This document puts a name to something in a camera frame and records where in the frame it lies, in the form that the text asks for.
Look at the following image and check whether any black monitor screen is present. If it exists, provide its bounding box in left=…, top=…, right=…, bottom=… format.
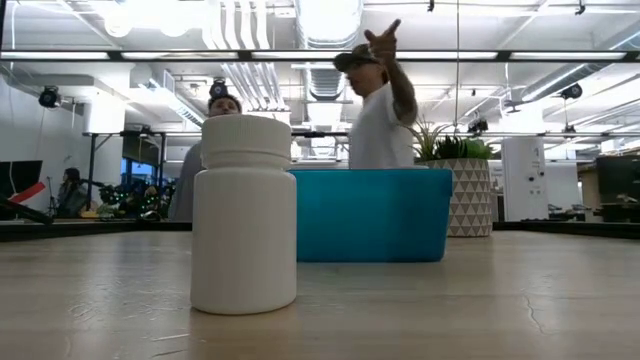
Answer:
left=0, top=159, right=44, bottom=201

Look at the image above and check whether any teal plastic basket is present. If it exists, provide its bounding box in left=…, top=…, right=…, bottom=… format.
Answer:
left=288, top=167, right=454, bottom=264

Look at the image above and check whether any person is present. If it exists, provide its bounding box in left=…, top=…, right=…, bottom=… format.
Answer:
left=167, top=93, right=244, bottom=223
left=333, top=18, right=419, bottom=170
left=55, top=167, right=91, bottom=219

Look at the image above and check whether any background robot with green lights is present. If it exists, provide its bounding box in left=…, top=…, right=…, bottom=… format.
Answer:
left=97, top=182, right=176, bottom=222

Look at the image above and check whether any green plant in patterned pot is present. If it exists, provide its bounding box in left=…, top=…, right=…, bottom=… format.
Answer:
left=407, top=117, right=496, bottom=239

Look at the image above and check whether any white plastic pill bottle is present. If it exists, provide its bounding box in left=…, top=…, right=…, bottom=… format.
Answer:
left=189, top=113, right=298, bottom=316

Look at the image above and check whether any white tall cabinet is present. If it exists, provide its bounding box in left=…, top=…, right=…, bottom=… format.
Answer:
left=501, top=135, right=550, bottom=222

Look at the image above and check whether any black ceiling camera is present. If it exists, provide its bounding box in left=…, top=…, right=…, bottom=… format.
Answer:
left=559, top=82, right=584, bottom=101
left=208, top=79, right=230, bottom=100
left=38, top=85, right=62, bottom=110

